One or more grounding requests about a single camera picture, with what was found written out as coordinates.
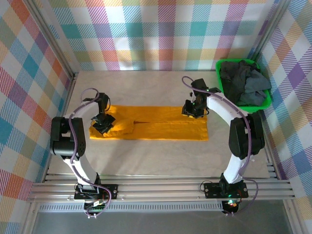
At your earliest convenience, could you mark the slotted grey cable duct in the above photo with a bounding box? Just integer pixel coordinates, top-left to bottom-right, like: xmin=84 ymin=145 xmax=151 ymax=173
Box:
xmin=38 ymin=203 xmax=225 ymax=213

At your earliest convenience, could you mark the aluminium frame post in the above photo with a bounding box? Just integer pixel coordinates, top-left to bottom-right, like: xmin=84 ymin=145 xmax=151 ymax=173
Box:
xmin=23 ymin=0 xmax=80 ymax=78
xmin=248 ymin=0 xmax=292 ymax=68

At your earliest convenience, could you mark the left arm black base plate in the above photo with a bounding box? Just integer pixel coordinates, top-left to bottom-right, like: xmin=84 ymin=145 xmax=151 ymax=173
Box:
xmin=74 ymin=183 xmax=119 ymax=200

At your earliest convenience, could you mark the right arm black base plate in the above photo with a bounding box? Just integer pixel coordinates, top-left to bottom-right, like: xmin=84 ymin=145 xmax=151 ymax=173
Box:
xmin=203 ymin=181 xmax=250 ymax=199

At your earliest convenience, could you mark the dark charcoal t-shirt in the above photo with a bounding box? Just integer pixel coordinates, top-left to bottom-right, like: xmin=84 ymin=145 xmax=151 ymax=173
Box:
xmin=220 ymin=60 xmax=262 ymax=103

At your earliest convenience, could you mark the aluminium mounting rail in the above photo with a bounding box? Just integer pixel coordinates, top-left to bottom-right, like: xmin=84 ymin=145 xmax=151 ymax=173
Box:
xmin=26 ymin=173 xmax=297 ymax=203

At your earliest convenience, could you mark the green plastic bin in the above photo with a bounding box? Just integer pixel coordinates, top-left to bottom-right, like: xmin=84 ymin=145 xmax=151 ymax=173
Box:
xmin=215 ymin=58 xmax=273 ymax=114

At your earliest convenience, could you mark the orange t-shirt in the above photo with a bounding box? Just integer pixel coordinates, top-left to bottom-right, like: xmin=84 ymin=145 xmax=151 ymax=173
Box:
xmin=88 ymin=104 xmax=210 ymax=142

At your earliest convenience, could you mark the slate grey t-shirt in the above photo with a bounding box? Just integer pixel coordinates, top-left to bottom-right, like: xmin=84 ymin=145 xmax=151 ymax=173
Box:
xmin=237 ymin=70 xmax=272 ymax=107

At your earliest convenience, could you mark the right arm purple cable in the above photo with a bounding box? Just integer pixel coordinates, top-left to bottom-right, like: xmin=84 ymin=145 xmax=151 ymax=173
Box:
xmin=182 ymin=76 xmax=259 ymax=217

